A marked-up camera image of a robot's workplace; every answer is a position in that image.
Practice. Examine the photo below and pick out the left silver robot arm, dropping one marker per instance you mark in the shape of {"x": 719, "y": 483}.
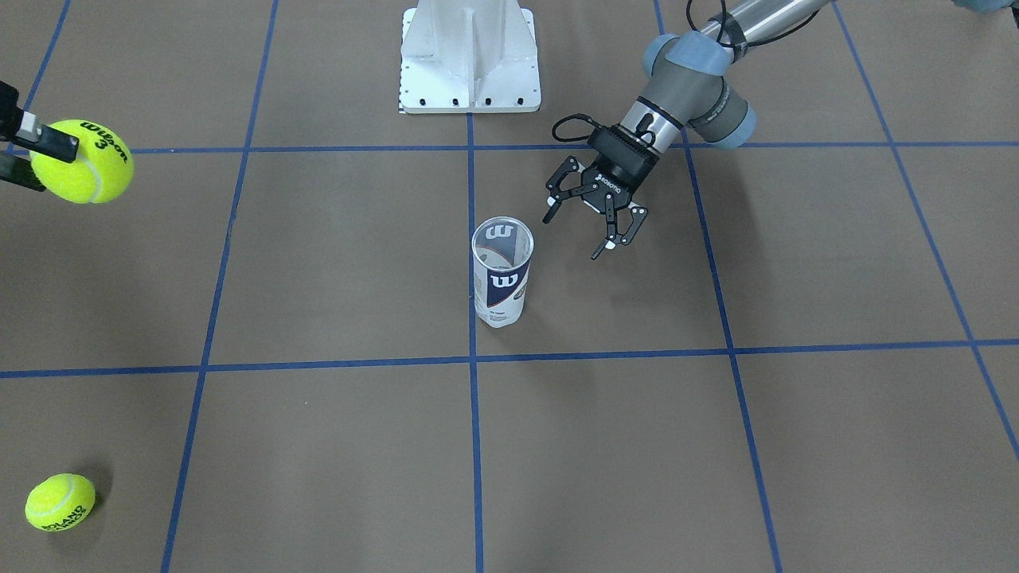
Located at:
{"x": 687, "y": 87}

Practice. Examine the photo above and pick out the clear tennis ball can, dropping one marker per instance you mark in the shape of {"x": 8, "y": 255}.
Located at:
{"x": 502, "y": 248}

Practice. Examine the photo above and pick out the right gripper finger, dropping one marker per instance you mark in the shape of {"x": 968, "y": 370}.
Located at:
{"x": 18, "y": 171}
{"x": 25, "y": 129}

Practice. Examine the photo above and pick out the yellow Roland Garros tennis ball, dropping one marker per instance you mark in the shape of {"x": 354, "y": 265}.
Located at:
{"x": 60, "y": 502}

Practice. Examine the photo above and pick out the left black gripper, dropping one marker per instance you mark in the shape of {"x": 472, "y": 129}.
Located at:
{"x": 622, "y": 164}

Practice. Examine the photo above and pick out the yellow Wilson tennis ball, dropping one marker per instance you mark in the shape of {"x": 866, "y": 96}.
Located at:
{"x": 102, "y": 170}

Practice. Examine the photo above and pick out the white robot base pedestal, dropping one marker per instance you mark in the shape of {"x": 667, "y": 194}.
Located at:
{"x": 469, "y": 57}

